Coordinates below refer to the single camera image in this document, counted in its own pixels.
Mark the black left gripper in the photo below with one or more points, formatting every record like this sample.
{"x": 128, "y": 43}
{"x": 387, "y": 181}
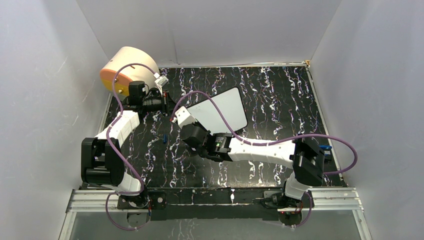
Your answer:
{"x": 168, "y": 105}

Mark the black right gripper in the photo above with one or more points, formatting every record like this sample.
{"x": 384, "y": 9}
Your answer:
{"x": 196, "y": 123}

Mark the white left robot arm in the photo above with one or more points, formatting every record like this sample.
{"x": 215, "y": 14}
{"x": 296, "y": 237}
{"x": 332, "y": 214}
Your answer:
{"x": 102, "y": 162}

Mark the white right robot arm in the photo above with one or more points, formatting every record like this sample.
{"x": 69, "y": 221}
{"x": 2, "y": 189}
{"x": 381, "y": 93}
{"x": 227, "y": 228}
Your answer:
{"x": 303, "y": 155}

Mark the small black-framed whiteboard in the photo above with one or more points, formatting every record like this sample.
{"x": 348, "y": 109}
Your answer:
{"x": 231, "y": 106}

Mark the blue whiteboard eraser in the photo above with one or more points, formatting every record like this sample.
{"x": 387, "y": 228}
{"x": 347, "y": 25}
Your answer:
{"x": 327, "y": 149}

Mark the beige and orange cylinder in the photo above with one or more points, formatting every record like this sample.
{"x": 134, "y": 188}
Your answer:
{"x": 144, "y": 70}

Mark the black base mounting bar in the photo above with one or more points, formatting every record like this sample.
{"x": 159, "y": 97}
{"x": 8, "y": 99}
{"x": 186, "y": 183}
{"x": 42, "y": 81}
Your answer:
{"x": 263, "y": 203}

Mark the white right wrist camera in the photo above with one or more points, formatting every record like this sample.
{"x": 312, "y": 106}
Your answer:
{"x": 183, "y": 117}

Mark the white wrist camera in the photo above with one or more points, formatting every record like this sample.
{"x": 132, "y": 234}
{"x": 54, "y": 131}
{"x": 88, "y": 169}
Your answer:
{"x": 160, "y": 81}
{"x": 183, "y": 117}

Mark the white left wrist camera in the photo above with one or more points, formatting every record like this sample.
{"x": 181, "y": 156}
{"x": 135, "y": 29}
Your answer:
{"x": 160, "y": 81}

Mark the aluminium frame rail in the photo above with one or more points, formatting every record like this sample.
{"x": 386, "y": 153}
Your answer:
{"x": 95, "y": 201}

